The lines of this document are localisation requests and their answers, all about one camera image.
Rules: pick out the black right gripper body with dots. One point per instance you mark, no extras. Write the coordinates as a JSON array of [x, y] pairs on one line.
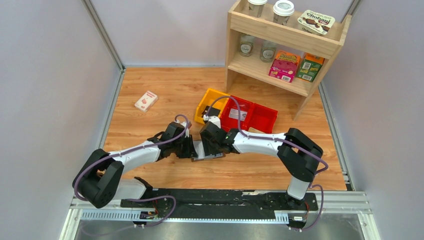
[[206, 143]]

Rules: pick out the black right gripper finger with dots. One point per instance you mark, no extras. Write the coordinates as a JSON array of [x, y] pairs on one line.
[[207, 147], [216, 146]]

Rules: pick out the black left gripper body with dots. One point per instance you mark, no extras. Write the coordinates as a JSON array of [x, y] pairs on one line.
[[189, 147]]

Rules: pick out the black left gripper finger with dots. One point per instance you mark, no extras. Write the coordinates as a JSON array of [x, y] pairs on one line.
[[192, 149], [184, 150]]

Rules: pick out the brown leather card holder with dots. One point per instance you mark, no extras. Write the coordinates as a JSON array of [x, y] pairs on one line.
[[200, 153]]

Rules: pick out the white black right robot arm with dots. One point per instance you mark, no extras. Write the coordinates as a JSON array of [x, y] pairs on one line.
[[299, 154]]

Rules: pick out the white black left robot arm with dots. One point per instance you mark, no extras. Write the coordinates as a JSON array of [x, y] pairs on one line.
[[99, 180]]

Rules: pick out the black card in yellow bin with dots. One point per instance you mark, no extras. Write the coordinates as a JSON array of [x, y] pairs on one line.
[[212, 112]]

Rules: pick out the card in red bin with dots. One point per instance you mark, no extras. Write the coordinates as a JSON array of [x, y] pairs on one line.
[[235, 114]]

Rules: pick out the white pink card box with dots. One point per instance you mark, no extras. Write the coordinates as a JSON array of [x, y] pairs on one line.
[[146, 101]]

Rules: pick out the red plastic bin near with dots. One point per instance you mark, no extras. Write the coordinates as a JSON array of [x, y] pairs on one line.
[[226, 122]]

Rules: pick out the red plastic bin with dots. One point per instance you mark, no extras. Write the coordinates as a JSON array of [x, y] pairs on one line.
[[226, 122], [261, 118]]

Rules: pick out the yellow plastic bin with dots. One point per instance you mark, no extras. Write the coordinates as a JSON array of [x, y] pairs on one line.
[[209, 97]]

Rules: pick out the red plastic bin far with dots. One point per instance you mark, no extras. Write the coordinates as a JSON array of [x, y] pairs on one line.
[[261, 118]]

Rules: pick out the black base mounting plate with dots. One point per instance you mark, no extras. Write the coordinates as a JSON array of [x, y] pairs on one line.
[[223, 203]]

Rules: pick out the glass jar left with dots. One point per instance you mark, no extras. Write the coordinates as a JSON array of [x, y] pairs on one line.
[[246, 44]]

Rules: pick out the glass jar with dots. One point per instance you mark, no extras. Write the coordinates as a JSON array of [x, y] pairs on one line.
[[246, 44], [267, 51]]

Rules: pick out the glass jar right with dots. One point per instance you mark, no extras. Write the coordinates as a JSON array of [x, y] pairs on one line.
[[267, 51]]

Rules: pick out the pink orange snack box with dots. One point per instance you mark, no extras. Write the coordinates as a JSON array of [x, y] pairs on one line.
[[284, 66]]

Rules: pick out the wooden two-tier shelf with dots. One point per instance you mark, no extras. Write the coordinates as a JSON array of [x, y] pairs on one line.
[[287, 38]]

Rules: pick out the green orange snack box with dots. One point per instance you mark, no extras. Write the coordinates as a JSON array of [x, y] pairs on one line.
[[309, 67]]

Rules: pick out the paper cup left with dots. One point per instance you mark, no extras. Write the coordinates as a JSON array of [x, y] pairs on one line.
[[255, 7]]

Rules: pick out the paper cup white lid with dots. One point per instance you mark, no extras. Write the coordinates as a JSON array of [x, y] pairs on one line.
[[283, 10]]

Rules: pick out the Chobani yogurt cup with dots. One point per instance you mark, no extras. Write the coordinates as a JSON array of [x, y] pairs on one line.
[[315, 23]]

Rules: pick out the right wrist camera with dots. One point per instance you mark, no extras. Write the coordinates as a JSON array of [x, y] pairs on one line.
[[215, 120]]

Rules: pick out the aluminium table frame rail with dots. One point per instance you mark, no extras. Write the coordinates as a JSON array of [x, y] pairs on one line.
[[342, 215]]

